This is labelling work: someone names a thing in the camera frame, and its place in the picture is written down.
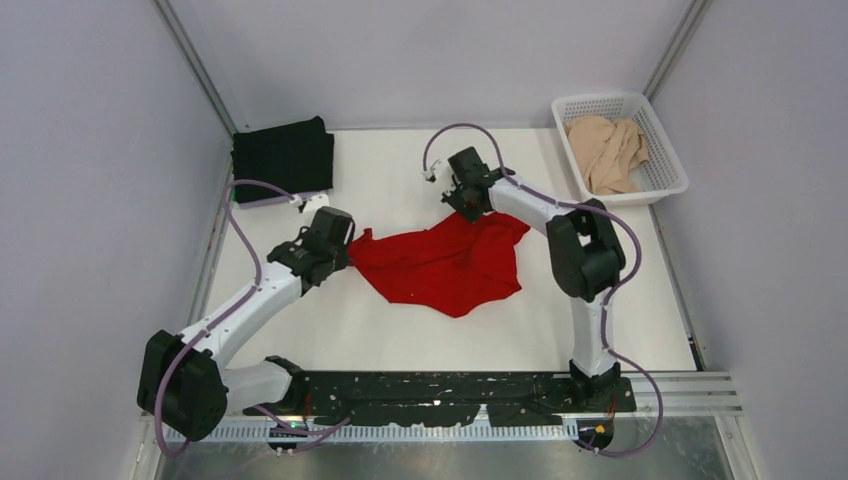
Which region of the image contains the beige t-shirt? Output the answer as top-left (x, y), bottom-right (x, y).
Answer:
top-left (564, 115), bottom-right (649, 195)

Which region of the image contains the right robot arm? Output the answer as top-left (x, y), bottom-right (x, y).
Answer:
top-left (442, 147), bottom-right (626, 411)

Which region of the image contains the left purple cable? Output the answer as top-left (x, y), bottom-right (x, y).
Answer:
top-left (152, 178), bottom-right (362, 460)

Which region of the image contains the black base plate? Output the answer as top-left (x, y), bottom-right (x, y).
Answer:
top-left (264, 371), bottom-right (636, 427)

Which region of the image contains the aluminium frame rail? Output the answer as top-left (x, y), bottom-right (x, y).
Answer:
top-left (140, 372), bottom-right (743, 423)

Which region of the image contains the folded black t-shirt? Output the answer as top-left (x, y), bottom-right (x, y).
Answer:
top-left (231, 116), bottom-right (335, 194)

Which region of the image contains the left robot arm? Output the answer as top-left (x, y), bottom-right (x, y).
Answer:
top-left (137, 206), bottom-right (355, 442)

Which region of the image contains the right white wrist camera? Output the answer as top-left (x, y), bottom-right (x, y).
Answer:
top-left (422, 159), bottom-right (446, 183)

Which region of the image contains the white slotted cable duct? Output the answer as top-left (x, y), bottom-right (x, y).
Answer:
top-left (203, 420), bottom-right (579, 443)

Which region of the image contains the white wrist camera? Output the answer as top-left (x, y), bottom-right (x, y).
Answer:
top-left (422, 159), bottom-right (446, 183)
top-left (290, 192), bottom-right (330, 213)

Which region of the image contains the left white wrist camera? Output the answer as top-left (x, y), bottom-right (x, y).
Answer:
top-left (290, 192), bottom-right (330, 213)

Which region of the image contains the red t-shirt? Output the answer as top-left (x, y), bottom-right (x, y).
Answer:
top-left (348, 213), bottom-right (530, 318)

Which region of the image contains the white plastic basket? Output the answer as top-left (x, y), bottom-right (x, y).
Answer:
top-left (551, 92), bottom-right (689, 207)

